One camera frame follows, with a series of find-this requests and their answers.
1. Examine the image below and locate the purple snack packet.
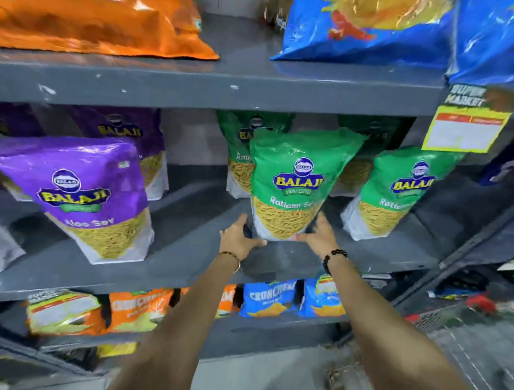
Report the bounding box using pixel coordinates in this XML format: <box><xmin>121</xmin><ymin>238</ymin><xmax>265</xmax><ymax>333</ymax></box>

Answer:
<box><xmin>0</xmin><ymin>132</ymin><xmax>159</xmax><ymax>268</ymax></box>
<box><xmin>65</xmin><ymin>105</ymin><xmax>173</xmax><ymax>202</ymax></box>

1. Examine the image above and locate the red snack packet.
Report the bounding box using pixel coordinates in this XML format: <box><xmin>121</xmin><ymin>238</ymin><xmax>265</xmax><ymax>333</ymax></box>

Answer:
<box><xmin>466</xmin><ymin>293</ymin><xmax>498</xmax><ymax>315</ymax></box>

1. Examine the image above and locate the small blue chips packet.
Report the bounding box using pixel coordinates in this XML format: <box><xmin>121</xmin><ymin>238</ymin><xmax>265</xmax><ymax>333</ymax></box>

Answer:
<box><xmin>298</xmin><ymin>272</ymin><xmax>348</xmax><ymax>320</ymax></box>
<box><xmin>238</xmin><ymin>277</ymin><xmax>299</xmax><ymax>320</ymax></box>

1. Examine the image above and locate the black bead bracelet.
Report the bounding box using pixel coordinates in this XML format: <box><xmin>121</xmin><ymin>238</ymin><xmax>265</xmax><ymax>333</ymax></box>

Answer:
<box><xmin>322</xmin><ymin>248</ymin><xmax>349</xmax><ymax>276</ymax></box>

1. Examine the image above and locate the yellow snack packet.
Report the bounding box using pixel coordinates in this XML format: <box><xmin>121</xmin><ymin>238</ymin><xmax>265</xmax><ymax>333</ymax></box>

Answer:
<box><xmin>96</xmin><ymin>340</ymin><xmax>139</xmax><ymax>361</ymax></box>

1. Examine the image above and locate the grey metal shelf rack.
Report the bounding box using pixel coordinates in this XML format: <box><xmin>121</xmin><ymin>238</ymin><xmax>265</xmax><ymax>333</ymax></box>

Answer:
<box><xmin>0</xmin><ymin>3</ymin><xmax>514</xmax><ymax>390</ymax></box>

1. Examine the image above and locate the person's right forearm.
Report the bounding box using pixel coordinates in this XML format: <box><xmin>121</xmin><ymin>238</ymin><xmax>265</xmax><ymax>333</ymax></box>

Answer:
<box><xmin>320</xmin><ymin>253</ymin><xmax>495</xmax><ymax>390</ymax></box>

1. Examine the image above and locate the large blue chips bag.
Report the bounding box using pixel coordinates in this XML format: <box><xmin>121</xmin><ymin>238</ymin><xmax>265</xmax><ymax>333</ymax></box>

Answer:
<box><xmin>446</xmin><ymin>0</ymin><xmax>514</xmax><ymax>88</ymax></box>
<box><xmin>270</xmin><ymin>0</ymin><xmax>458</xmax><ymax>69</ymax></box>

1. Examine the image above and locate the person's left forearm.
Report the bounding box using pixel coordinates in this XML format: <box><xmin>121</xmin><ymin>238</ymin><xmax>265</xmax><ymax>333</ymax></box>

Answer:
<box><xmin>104</xmin><ymin>249</ymin><xmax>241</xmax><ymax>390</ymax></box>

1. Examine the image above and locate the person's left hand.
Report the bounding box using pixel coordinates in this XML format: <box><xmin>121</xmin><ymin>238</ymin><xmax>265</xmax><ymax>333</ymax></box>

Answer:
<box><xmin>218</xmin><ymin>212</ymin><xmax>269</xmax><ymax>262</ymax></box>

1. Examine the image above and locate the dark blue snack packet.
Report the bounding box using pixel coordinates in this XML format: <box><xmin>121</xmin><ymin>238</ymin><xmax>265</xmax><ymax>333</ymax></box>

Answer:
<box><xmin>479</xmin><ymin>128</ymin><xmax>514</xmax><ymax>188</ymax></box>

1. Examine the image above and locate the person's right hand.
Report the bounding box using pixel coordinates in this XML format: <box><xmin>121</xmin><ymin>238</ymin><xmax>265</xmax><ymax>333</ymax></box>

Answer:
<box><xmin>294</xmin><ymin>211</ymin><xmax>347</xmax><ymax>261</ymax></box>

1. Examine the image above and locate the yellow shelf price label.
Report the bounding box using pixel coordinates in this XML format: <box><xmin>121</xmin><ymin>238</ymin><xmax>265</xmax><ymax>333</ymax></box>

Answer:
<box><xmin>421</xmin><ymin>82</ymin><xmax>514</xmax><ymax>155</ymax></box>
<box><xmin>25</xmin><ymin>287</ymin><xmax>103</xmax><ymax>328</ymax></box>

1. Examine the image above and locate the green snack packet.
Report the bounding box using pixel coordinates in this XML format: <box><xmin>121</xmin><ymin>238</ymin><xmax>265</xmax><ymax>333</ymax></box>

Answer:
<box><xmin>339</xmin><ymin>143</ymin><xmax>466</xmax><ymax>246</ymax></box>
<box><xmin>245</xmin><ymin>124</ymin><xmax>368</xmax><ymax>246</ymax></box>
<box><xmin>213</xmin><ymin>110</ymin><xmax>296</xmax><ymax>202</ymax></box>
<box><xmin>330</xmin><ymin>114</ymin><xmax>417</xmax><ymax>200</ymax></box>

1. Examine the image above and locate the thin gold bangle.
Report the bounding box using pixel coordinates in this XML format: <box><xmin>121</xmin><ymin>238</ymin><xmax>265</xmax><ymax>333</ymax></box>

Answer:
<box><xmin>217</xmin><ymin>251</ymin><xmax>242</xmax><ymax>274</ymax></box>

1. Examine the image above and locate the large orange chips bag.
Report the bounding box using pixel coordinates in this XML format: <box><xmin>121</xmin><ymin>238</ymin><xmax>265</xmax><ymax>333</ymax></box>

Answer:
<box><xmin>0</xmin><ymin>0</ymin><xmax>223</xmax><ymax>62</ymax></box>

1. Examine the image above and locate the small orange chips packet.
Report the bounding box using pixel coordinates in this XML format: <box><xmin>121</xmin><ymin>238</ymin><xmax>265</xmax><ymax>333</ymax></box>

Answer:
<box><xmin>26</xmin><ymin>304</ymin><xmax>109</xmax><ymax>338</ymax></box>
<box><xmin>106</xmin><ymin>285</ymin><xmax>175</xmax><ymax>335</ymax></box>
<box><xmin>179</xmin><ymin>281</ymin><xmax>238</xmax><ymax>319</ymax></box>

